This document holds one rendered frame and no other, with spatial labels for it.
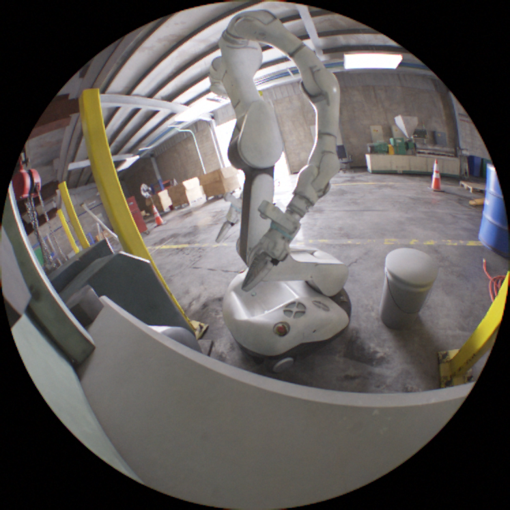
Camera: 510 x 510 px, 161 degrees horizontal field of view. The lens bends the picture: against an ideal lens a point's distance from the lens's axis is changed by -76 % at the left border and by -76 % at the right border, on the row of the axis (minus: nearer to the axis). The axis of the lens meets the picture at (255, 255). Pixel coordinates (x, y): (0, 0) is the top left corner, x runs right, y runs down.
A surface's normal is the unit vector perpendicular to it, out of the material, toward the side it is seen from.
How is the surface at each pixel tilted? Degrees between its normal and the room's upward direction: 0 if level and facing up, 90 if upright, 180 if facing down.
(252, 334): 47
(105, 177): 90
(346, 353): 0
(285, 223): 67
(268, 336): 39
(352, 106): 90
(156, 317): 90
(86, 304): 90
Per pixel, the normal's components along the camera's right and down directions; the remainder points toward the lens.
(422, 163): -0.40, 0.53
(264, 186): 0.36, 0.37
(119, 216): 0.88, 0.00
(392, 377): -0.25, -0.85
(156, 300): 0.96, -0.18
